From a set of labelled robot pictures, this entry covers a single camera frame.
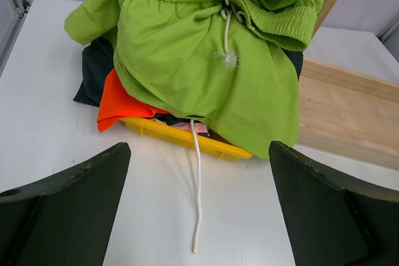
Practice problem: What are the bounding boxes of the lime green shorts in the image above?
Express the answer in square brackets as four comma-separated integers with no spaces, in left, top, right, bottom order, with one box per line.
[64,0,324,159]

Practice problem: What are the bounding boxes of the dark navy shorts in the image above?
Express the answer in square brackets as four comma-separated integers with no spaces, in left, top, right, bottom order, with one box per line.
[73,37,113,107]

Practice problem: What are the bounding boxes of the yellow plastic tray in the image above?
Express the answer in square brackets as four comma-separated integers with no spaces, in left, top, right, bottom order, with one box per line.
[122,117,252,162]

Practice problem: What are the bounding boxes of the pink patterned shorts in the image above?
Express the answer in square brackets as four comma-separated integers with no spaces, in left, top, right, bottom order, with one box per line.
[155,119,209,136]

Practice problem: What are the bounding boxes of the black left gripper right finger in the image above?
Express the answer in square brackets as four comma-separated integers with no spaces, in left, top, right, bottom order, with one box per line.
[269,141,398,265]

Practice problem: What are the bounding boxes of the black shorts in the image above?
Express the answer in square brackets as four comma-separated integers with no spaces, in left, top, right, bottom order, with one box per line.
[283,49,304,79]

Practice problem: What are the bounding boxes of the wooden tray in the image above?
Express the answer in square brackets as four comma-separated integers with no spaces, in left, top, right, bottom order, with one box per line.
[297,59,398,169]

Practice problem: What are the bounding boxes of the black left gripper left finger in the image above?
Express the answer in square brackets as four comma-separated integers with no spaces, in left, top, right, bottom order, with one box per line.
[1,143,131,265]

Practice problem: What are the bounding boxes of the orange shorts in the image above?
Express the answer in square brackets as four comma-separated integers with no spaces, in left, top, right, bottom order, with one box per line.
[97,69,170,132]

